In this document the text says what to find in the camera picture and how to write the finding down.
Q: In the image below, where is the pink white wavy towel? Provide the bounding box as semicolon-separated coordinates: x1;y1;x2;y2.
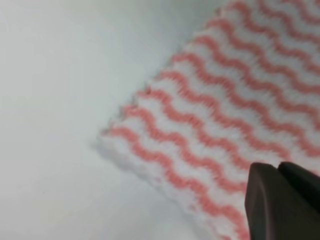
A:
98;0;320;240

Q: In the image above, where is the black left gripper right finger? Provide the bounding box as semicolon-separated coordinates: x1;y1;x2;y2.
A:
277;162;320;214

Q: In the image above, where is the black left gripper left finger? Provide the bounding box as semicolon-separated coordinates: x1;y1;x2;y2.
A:
244;162;320;240

